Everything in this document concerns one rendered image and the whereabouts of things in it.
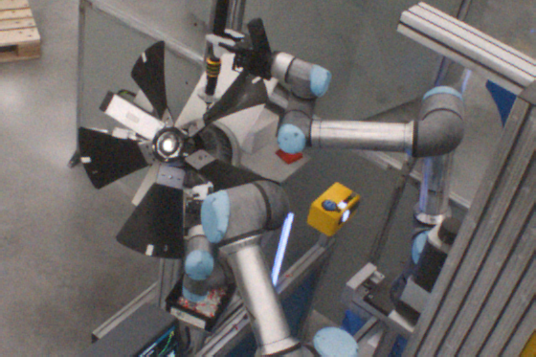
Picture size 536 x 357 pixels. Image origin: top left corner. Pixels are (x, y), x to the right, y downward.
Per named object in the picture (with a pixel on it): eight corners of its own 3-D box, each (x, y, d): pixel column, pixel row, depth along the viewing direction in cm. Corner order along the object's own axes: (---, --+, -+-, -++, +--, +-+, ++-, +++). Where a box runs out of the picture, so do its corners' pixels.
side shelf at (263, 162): (239, 122, 329) (240, 116, 327) (310, 163, 314) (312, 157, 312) (202, 146, 313) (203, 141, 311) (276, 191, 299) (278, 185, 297)
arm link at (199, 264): (183, 281, 219) (186, 260, 213) (185, 254, 227) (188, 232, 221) (211, 284, 219) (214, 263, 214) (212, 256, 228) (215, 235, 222)
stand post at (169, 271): (158, 337, 343) (175, 180, 284) (173, 348, 340) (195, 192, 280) (151, 343, 340) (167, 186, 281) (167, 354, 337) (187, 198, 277)
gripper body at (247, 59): (228, 69, 221) (266, 84, 218) (233, 43, 215) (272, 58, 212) (240, 57, 226) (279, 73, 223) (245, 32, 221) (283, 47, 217)
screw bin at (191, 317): (191, 270, 266) (193, 256, 261) (237, 288, 262) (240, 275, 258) (163, 313, 250) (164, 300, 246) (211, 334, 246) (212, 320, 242)
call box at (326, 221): (330, 203, 277) (336, 180, 270) (354, 217, 273) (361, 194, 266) (304, 226, 266) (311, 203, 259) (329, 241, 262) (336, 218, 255)
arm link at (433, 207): (408, 259, 237) (421, 108, 204) (411, 227, 248) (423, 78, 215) (447, 263, 235) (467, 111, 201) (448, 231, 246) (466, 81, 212)
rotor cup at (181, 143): (158, 160, 264) (139, 153, 252) (179, 122, 262) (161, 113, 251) (191, 181, 258) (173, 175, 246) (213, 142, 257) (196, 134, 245)
